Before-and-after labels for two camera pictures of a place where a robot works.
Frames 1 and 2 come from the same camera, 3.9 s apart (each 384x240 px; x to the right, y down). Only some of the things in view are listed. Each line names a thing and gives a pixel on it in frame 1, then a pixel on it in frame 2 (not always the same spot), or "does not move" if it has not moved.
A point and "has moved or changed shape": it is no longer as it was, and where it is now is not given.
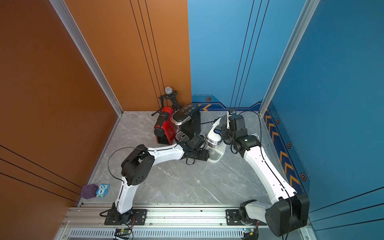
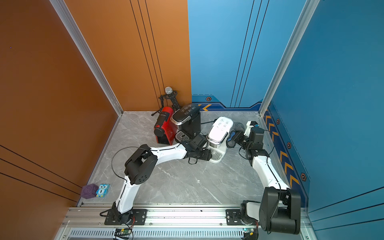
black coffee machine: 188,119 does not move
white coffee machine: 217,147 does not move
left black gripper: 205,155 does not move
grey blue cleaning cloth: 218,129 has moved or changed shape
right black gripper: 223,133 -> 238,136
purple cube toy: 89,191 does not move
